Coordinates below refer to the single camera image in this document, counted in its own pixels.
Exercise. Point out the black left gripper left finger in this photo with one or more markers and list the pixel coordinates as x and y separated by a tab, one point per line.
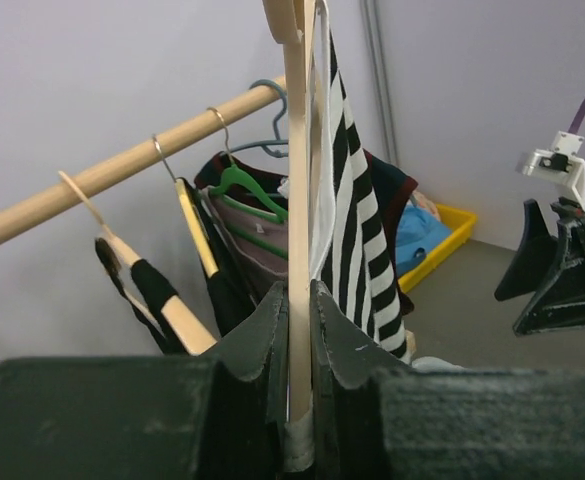
218	415

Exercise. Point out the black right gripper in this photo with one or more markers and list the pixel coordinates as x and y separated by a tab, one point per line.
553	269

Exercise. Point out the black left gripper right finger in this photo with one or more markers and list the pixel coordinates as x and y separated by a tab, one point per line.
377	418

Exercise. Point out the black white striped tank top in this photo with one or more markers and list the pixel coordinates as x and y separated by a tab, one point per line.
348	248

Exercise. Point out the beige wooden hanger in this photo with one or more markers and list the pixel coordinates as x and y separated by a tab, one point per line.
292	26

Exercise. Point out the pink tank top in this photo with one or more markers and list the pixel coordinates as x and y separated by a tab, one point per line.
257	242

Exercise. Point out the yellow metal-hook hanger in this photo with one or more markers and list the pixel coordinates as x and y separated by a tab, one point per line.
189	211

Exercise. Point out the green plastic hanger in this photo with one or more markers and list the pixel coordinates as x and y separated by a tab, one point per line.
237	184

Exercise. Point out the blue plastic hanger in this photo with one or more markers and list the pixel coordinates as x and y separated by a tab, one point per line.
270	146

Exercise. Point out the yellow plastic bin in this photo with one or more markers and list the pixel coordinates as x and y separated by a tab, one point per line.
461	223

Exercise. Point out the navy maroon-trimmed jersey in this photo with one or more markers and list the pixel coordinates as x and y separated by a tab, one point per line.
391	185

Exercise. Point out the wooden clothes rack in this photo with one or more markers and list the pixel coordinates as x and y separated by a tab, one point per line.
45	205

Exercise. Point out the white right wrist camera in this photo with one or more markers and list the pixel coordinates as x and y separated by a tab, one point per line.
559	165

